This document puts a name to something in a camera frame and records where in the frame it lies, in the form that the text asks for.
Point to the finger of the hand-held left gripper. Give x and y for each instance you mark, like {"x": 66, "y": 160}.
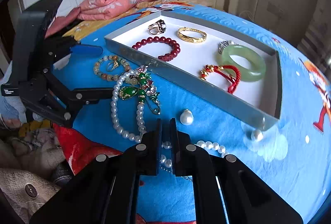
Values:
{"x": 88, "y": 50}
{"x": 90, "y": 94}

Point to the printed curtain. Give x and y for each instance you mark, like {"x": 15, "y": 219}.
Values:
{"x": 315, "y": 40}

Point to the green jade bangle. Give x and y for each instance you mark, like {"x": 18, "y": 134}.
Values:
{"x": 227, "y": 58}

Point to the pink floral quilt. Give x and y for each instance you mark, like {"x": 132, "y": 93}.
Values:
{"x": 108, "y": 4}

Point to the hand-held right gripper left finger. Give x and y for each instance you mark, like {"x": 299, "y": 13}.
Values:
{"x": 155, "y": 151}

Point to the wall socket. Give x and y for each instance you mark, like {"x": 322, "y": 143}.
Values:
{"x": 276, "y": 9}

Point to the yellow floral pillow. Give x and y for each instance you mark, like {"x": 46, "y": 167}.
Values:
{"x": 196, "y": 0}

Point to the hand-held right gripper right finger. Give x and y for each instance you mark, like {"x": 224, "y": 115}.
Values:
{"x": 178, "y": 156}

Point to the person's left hand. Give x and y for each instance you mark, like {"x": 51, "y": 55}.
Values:
{"x": 11, "y": 123}

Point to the gold bangle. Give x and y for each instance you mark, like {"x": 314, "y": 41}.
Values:
{"x": 192, "y": 39}

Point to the large loose pearl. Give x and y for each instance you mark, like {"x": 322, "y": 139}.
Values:
{"x": 186, "y": 117}
{"x": 257, "y": 135}

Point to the enamel flower brooch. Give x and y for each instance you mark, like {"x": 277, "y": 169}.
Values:
{"x": 152, "y": 92}

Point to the grey shallow cardboard box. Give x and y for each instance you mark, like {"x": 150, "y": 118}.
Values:
{"x": 191, "y": 58}

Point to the beige fleece garment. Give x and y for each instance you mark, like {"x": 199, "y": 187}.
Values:
{"x": 15, "y": 187}

